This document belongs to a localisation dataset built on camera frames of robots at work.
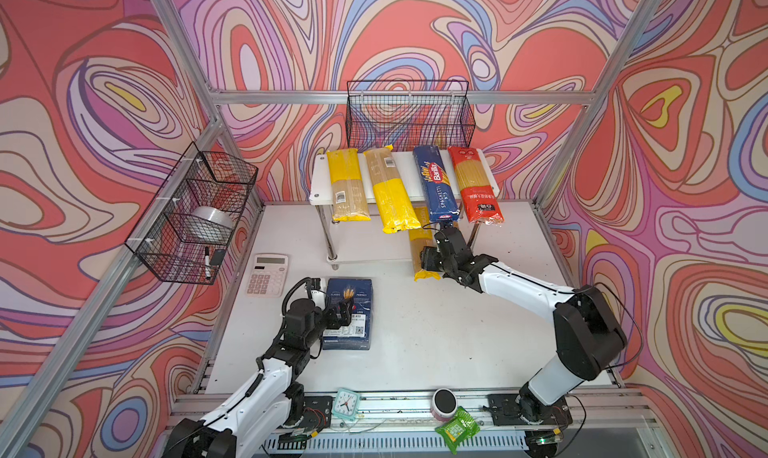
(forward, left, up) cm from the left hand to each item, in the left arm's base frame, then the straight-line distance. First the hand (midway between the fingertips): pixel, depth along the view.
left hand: (342, 298), depth 86 cm
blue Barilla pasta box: (-11, -5, 0) cm, 12 cm away
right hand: (+11, -26, +3) cm, 29 cm away
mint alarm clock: (-26, -3, -5) cm, 27 cm away
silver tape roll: (+7, +30, +26) cm, 40 cm away
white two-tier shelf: (+27, -18, +27) cm, 42 cm away
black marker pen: (0, +31, +18) cm, 36 cm away
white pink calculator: (+10, +26, -5) cm, 28 cm away
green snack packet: (-31, -30, -6) cm, 44 cm away
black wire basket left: (+23, +39, +26) cm, 52 cm away
